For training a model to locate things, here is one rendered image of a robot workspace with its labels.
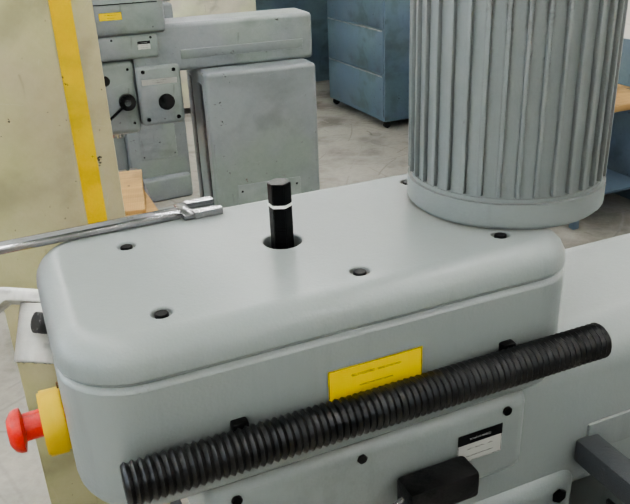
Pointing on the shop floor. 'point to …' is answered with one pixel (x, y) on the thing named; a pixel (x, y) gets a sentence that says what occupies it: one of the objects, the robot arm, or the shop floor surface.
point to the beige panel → (43, 160)
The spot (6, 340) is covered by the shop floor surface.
